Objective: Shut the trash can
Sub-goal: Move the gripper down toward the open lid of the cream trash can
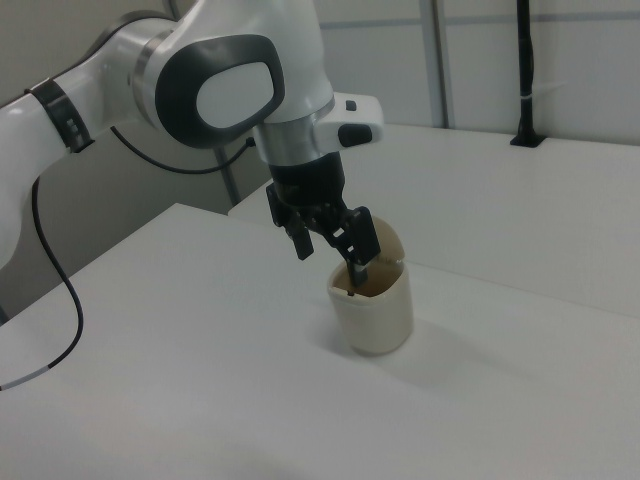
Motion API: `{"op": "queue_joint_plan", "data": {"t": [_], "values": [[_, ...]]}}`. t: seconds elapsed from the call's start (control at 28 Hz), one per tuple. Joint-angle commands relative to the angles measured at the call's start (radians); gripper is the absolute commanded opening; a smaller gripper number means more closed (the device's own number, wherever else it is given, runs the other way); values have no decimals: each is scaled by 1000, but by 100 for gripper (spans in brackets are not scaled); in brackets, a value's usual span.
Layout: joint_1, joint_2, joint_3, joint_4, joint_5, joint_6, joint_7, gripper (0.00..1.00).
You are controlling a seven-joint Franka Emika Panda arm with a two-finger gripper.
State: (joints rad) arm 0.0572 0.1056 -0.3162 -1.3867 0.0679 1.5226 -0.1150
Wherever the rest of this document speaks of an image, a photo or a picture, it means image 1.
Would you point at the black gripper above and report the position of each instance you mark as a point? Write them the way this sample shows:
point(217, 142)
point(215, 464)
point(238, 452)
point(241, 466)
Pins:
point(310, 182)

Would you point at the small white trash can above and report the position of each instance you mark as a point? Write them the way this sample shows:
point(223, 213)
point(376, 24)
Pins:
point(375, 320)

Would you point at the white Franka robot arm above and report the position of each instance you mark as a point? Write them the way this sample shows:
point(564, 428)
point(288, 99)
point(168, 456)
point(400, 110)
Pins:
point(240, 75)

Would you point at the grey partition post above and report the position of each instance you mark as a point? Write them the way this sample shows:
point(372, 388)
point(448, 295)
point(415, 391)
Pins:
point(439, 60)
point(231, 175)

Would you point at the black camera stand pole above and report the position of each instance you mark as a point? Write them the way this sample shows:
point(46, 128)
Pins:
point(525, 75)

